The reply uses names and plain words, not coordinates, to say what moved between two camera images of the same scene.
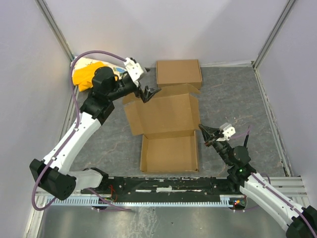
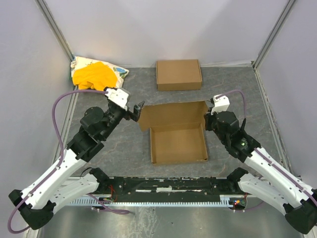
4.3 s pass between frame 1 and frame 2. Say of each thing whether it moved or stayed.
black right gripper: moved
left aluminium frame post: stayed
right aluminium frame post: stayed
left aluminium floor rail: stayed
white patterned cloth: stayed
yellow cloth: stayed
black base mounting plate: stayed
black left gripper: moved
